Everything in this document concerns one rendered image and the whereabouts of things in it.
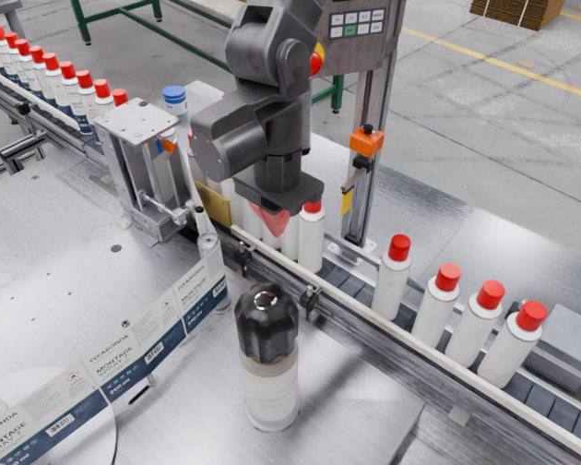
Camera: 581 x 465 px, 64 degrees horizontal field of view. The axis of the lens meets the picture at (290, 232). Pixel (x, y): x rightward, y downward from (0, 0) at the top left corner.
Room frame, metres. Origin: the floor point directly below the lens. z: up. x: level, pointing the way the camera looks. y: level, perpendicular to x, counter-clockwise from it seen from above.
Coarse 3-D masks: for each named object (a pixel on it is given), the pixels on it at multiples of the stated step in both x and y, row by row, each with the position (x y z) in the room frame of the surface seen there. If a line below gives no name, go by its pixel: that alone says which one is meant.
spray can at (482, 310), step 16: (480, 288) 0.43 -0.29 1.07; (496, 288) 0.43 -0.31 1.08; (480, 304) 0.42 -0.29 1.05; (496, 304) 0.41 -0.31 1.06; (464, 320) 0.42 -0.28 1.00; (480, 320) 0.40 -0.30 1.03; (496, 320) 0.41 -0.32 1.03; (464, 336) 0.41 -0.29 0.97; (480, 336) 0.40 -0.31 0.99; (448, 352) 0.42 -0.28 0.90; (464, 352) 0.40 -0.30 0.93
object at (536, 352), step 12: (336, 240) 0.64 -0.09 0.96; (360, 252) 0.61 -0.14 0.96; (372, 264) 0.59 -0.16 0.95; (408, 276) 0.55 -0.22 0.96; (420, 288) 0.52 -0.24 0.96; (456, 312) 0.47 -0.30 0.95; (540, 360) 0.38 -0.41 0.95; (552, 360) 0.38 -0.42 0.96; (564, 372) 0.36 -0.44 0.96; (576, 372) 0.35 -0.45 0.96
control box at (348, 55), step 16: (352, 0) 0.69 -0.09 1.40; (368, 0) 0.70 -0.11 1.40; (384, 0) 0.71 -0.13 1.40; (320, 32) 0.68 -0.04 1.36; (384, 32) 0.71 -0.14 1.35; (320, 48) 0.68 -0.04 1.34; (336, 48) 0.69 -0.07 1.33; (352, 48) 0.70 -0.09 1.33; (368, 48) 0.70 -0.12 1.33; (384, 48) 0.71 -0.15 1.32; (336, 64) 0.69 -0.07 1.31; (352, 64) 0.70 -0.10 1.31; (368, 64) 0.70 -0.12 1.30
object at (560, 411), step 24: (96, 144) 1.09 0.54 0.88; (240, 240) 0.72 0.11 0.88; (336, 264) 0.65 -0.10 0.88; (360, 288) 0.58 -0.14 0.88; (408, 312) 0.52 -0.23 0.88; (480, 360) 0.42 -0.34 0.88; (528, 384) 0.37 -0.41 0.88; (504, 408) 0.33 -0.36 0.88; (552, 408) 0.33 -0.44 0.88; (576, 408) 0.33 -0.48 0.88; (576, 432) 0.29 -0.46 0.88; (576, 456) 0.26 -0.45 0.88
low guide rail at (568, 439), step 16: (256, 240) 0.68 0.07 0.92; (272, 256) 0.65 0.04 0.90; (304, 272) 0.60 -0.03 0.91; (336, 288) 0.56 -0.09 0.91; (352, 304) 0.52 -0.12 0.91; (384, 320) 0.48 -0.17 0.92; (400, 336) 0.45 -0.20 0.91; (432, 352) 0.42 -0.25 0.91; (448, 368) 0.39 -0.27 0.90; (464, 368) 0.39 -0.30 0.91; (480, 384) 0.36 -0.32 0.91; (496, 400) 0.34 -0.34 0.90; (512, 400) 0.33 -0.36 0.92; (528, 416) 0.31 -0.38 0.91; (560, 432) 0.28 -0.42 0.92; (576, 448) 0.26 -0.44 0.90
